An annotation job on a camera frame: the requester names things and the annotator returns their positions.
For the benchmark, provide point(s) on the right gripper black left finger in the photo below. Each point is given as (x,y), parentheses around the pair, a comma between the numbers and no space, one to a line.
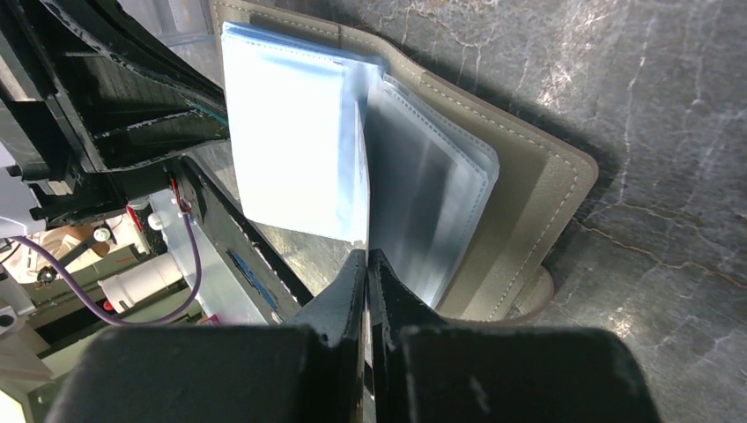
(308,369)

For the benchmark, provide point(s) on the beige leather card holder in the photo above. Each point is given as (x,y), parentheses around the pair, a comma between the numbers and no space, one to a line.
(337,133)

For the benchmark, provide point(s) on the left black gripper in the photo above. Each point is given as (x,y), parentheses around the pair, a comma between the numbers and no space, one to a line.
(96,111)

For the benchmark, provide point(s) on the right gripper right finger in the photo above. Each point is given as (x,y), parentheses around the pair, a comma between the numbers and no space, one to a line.
(426,369)

